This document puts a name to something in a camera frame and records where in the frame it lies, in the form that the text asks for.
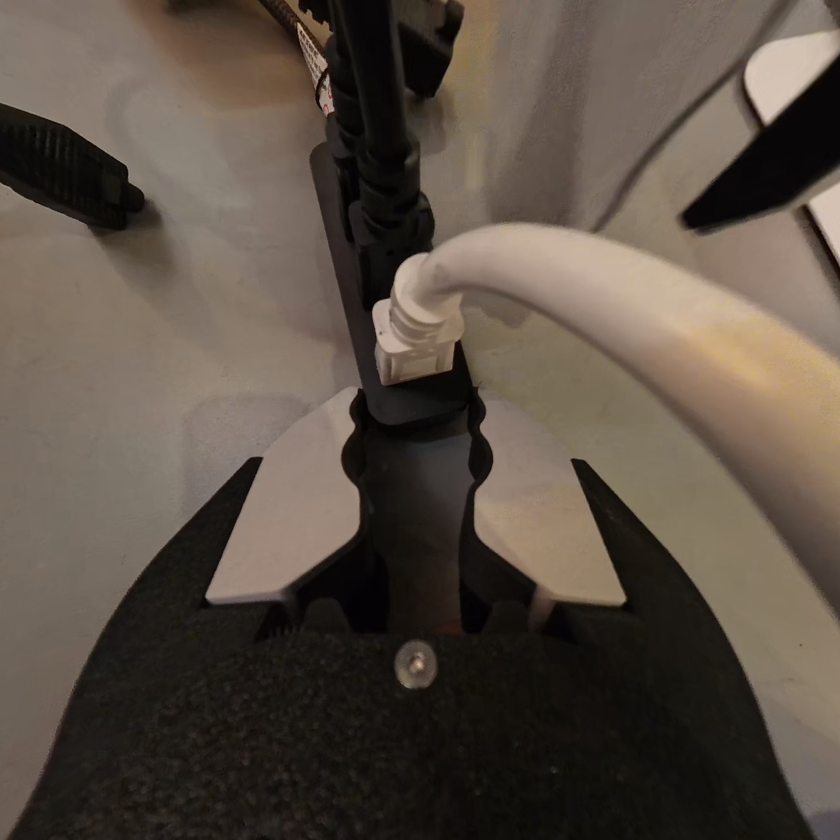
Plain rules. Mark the grey desk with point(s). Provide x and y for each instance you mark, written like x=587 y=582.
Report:
x=197 y=295

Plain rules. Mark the black hub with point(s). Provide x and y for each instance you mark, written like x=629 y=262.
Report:
x=420 y=407

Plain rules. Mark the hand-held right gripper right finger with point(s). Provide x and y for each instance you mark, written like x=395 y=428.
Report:
x=544 y=525

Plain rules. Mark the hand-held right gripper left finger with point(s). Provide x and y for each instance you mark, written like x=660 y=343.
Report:
x=289 y=518

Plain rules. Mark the chunky black plug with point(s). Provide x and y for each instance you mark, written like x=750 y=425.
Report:
x=433 y=52

